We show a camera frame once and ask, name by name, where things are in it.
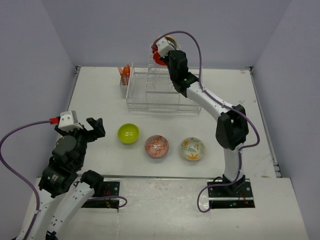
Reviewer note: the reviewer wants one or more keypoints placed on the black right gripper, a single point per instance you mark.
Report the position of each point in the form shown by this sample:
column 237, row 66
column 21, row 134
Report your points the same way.
column 166, row 58

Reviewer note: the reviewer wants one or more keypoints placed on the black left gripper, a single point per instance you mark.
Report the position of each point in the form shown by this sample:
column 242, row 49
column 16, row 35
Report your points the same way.
column 98, row 130

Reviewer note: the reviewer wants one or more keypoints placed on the yellow rimmed patterned bowl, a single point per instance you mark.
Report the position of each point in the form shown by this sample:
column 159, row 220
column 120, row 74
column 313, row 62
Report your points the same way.
column 177, row 47

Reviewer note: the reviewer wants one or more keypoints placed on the lime green bowl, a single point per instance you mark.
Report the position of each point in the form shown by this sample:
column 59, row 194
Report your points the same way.
column 128, row 133

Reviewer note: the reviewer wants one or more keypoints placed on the red patterned bowl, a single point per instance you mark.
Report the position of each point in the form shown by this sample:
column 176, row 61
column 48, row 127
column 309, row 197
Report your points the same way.
column 156, row 146

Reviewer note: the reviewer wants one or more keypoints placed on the white bowl orange flower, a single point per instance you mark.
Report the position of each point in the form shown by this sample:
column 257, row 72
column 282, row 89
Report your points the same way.
column 192, row 149

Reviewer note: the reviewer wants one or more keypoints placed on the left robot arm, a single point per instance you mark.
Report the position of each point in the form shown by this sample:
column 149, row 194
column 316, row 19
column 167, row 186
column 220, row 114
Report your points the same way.
column 48, row 219

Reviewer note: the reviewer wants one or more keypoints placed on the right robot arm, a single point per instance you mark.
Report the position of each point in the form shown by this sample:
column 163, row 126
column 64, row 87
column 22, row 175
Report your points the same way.
column 231, row 126

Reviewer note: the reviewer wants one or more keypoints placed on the orange plastic spoon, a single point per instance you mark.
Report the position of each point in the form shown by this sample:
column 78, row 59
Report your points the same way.
column 126, row 71

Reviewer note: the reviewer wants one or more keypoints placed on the orange plastic fork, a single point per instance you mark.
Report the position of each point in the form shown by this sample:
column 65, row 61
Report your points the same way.
column 121, row 72

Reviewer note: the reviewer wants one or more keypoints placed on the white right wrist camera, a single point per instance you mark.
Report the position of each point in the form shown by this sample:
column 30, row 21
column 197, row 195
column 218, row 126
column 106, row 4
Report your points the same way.
column 165, row 45

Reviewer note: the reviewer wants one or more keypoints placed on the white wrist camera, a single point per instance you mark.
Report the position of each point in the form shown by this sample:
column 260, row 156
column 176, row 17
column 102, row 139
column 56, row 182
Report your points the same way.
column 69, row 121
column 165, row 45

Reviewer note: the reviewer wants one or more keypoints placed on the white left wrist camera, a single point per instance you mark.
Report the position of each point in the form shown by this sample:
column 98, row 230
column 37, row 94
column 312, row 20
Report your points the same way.
column 69, row 121

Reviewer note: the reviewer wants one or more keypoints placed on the white wire dish rack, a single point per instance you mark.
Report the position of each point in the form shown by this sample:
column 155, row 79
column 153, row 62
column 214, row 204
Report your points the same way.
column 150, row 91

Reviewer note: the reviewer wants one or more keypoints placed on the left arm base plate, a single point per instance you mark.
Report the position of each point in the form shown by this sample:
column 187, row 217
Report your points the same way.
column 108, row 188

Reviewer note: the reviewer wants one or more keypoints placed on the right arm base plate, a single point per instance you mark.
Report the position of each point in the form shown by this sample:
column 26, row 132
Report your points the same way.
column 238, row 197

